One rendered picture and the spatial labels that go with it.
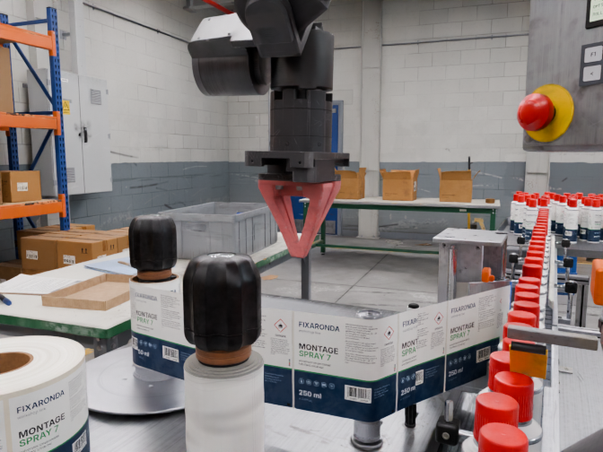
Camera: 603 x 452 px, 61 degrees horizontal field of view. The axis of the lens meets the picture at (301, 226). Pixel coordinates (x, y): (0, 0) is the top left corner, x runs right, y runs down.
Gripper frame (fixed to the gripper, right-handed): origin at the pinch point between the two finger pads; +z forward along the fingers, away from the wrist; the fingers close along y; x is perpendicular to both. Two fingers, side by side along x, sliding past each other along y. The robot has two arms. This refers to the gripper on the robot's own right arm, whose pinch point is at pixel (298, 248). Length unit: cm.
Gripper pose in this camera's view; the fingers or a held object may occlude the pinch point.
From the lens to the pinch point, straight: 49.1
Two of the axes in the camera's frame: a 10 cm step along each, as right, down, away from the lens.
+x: 9.1, 0.7, -4.0
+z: -0.2, 9.9, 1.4
